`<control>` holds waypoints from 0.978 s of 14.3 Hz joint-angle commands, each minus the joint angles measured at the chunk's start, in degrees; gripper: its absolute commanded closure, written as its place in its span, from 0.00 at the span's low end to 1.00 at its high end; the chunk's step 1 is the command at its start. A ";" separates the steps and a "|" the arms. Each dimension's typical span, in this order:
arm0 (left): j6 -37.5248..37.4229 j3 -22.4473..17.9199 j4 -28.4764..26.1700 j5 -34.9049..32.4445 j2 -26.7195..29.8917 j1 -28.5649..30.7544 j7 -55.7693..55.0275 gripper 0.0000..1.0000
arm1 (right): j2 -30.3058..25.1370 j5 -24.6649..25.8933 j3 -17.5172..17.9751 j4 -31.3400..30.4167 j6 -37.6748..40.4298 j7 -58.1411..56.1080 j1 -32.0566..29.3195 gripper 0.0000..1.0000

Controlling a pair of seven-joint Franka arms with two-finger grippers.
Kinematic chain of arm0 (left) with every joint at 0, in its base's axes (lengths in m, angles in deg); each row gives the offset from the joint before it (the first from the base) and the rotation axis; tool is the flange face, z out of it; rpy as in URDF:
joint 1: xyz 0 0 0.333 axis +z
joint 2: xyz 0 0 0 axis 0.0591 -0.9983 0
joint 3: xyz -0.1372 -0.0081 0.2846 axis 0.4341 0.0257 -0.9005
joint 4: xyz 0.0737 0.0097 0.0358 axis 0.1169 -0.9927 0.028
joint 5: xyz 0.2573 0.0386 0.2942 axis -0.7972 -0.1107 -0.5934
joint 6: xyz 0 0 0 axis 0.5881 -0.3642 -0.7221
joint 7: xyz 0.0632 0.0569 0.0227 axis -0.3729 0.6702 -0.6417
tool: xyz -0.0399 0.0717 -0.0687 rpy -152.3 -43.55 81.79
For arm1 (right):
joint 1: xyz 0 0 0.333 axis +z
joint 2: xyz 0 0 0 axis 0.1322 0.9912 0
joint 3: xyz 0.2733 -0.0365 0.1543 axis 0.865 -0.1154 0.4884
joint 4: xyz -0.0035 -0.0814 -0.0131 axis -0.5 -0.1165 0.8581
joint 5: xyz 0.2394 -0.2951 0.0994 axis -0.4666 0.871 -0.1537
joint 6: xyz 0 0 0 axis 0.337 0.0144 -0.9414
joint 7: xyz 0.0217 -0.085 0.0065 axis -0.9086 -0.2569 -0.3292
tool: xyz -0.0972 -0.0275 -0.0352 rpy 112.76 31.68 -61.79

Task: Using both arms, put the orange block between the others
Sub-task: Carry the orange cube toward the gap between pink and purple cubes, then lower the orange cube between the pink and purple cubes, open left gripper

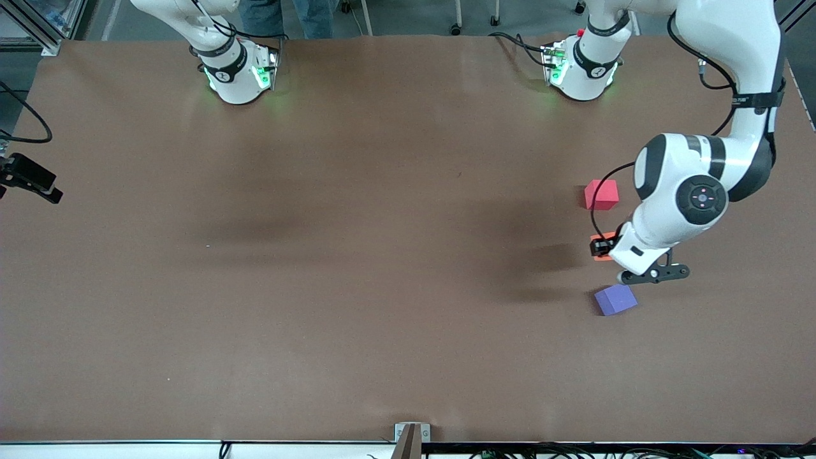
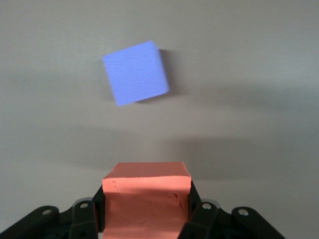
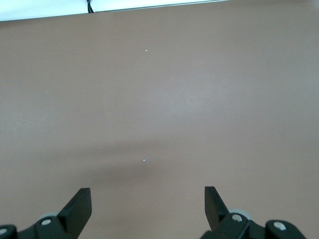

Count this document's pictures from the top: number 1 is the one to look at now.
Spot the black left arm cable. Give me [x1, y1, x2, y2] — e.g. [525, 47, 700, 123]
[590, 13, 741, 242]

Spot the purple cube block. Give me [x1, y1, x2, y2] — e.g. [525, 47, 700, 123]
[594, 284, 638, 317]

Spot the aluminium frame post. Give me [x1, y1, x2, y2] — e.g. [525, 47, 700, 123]
[0, 0, 87, 57]
[779, 0, 816, 34]

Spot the red cube block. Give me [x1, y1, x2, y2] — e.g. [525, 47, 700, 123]
[584, 179, 620, 211]

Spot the orange cube block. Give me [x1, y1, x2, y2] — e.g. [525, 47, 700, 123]
[590, 232, 618, 262]

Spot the black left base cable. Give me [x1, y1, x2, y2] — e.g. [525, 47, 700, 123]
[490, 31, 550, 68]

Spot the blue jeans leg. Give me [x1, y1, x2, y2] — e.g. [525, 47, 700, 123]
[238, 0, 285, 39]
[293, 0, 340, 40]

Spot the black right base cable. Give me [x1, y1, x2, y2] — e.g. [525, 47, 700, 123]
[189, 0, 294, 64]

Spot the silver camera mount bracket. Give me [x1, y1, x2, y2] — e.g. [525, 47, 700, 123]
[395, 423, 432, 444]

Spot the black base cable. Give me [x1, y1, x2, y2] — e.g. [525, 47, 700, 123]
[490, 31, 550, 68]
[189, 0, 294, 64]

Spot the brown paper table cover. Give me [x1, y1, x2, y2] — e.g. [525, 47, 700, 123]
[0, 33, 816, 444]

